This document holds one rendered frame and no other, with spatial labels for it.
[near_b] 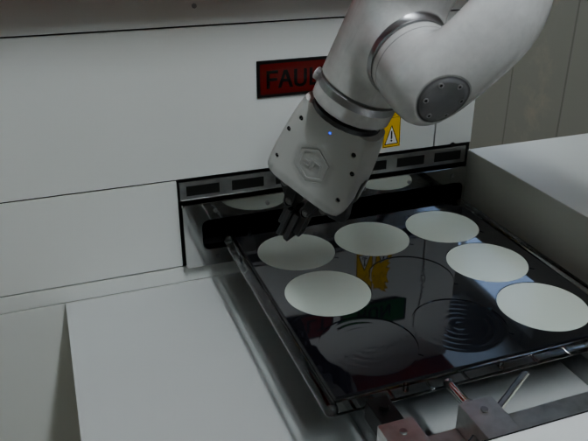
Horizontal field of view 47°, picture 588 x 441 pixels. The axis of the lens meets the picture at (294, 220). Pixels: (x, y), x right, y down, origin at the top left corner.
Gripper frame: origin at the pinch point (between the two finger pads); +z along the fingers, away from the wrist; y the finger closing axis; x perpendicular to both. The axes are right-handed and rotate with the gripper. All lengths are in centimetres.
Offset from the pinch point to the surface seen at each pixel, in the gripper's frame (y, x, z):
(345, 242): 3.8, 12.1, 7.1
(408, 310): 16.2, 1.4, 1.3
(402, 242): 9.7, 16.1, 4.4
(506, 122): -14, 285, 86
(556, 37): -15, 267, 33
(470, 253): 17.5, 18.0, 0.7
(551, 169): 19.2, 36.2, -7.3
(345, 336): 12.9, -6.6, 3.0
